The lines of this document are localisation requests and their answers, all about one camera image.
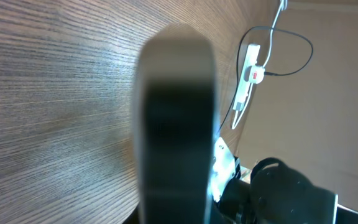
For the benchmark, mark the teal Galaxy smartphone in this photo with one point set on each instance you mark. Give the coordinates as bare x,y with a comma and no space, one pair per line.
174,123

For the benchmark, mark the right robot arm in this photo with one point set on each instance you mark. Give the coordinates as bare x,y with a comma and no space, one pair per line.
272,192

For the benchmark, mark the white charger plug adapter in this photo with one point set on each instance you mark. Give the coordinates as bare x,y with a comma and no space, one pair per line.
256,74

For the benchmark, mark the white power strip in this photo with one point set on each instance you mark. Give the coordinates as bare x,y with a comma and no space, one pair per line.
244,83

